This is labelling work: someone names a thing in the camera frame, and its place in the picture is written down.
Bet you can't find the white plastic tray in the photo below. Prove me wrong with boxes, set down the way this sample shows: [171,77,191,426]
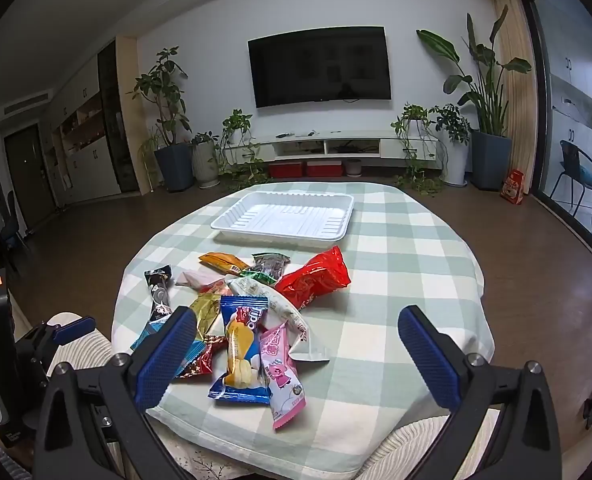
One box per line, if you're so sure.
[211,191,355,250]

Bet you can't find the red storage box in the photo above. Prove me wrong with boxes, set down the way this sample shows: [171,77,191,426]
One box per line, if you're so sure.
[268,161,305,179]
[306,160,343,177]

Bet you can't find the tall tree plant blue pot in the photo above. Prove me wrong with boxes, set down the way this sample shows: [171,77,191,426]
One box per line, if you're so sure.
[133,47,195,192]

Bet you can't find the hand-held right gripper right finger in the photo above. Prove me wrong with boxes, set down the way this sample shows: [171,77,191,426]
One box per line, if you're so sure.
[398,305,561,480]

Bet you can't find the dark entrance door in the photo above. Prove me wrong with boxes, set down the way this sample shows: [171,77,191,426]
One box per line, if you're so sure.
[3,125,57,231]

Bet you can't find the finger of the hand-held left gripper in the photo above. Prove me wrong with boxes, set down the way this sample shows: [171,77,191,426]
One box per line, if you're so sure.
[51,315,97,347]

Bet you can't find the blue chips packet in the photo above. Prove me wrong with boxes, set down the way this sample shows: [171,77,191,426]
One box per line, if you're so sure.
[207,296,271,404]

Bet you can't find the wall mounted television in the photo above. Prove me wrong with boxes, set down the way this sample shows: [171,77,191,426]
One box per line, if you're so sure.
[248,26,393,109]

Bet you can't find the orange snack packet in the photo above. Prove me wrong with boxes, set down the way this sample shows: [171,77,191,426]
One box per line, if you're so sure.
[199,252,249,277]

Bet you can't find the red snack packet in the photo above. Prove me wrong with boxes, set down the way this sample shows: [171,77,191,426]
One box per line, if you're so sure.
[275,246,351,311]

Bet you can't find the person's right leg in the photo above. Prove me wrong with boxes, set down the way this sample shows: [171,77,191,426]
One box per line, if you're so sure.
[356,417,459,480]

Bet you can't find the small plant grey pot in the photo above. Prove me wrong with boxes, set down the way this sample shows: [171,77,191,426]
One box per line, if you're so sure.
[191,132,221,189]

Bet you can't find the green checked tablecloth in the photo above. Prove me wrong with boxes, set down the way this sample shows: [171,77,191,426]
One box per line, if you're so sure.
[112,180,496,480]

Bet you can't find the green raisin packet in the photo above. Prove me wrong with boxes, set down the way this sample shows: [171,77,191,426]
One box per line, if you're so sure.
[240,252,291,282]

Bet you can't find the person's left leg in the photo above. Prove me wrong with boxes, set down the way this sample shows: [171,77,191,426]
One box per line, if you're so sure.
[46,311,114,378]

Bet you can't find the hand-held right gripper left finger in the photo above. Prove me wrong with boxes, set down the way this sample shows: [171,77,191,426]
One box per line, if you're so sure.
[33,305,199,480]

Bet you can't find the black cookie packet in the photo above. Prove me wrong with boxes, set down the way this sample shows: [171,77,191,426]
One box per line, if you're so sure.
[143,266,175,321]

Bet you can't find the person's leg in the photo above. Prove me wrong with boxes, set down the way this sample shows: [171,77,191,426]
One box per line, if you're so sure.
[46,311,114,378]
[356,417,459,480]

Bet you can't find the black balcony chair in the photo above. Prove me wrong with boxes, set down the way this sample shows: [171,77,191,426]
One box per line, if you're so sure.
[550,140,592,217]

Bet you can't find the fruit print white packet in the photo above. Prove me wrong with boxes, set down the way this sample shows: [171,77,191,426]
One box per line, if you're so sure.
[175,269,233,296]

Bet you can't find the dark red star packet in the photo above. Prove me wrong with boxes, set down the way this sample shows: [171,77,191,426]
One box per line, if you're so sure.
[175,337,221,377]

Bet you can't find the gold snack packet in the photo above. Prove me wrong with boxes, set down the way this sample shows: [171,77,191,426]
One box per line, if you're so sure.
[190,292,223,346]

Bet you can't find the bushy plant white pot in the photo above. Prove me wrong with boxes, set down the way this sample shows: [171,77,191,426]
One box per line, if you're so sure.
[431,105,471,187]

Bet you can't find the large leaf plant blue pot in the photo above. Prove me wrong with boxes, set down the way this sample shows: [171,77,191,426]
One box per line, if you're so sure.
[417,5,532,191]

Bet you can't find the light blue snack packet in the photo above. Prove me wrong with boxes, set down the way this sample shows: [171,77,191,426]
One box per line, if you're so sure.
[130,316,207,378]

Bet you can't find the white television cabinet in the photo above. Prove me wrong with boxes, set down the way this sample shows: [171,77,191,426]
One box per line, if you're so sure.
[253,131,439,162]

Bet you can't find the pink snack packet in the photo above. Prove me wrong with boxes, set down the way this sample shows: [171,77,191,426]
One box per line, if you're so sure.
[258,322,307,432]

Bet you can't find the floral print cloth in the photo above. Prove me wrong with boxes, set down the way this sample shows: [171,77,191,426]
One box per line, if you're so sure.
[176,452,257,480]

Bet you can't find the cream white snack packet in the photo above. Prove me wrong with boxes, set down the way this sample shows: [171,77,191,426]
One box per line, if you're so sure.
[227,277,331,363]

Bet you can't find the red paper bag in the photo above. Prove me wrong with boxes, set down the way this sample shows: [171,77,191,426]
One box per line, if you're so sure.
[500,169,525,206]

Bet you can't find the beige curtain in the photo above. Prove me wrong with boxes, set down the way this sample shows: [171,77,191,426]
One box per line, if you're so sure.
[490,0,537,196]

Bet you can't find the trailing pothos plant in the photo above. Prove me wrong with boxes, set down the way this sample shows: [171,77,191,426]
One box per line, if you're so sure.
[391,104,445,195]
[218,109,273,187]

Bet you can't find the white wall cabinets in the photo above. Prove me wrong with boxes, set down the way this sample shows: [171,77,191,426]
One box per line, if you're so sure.
[51,55,123,207]

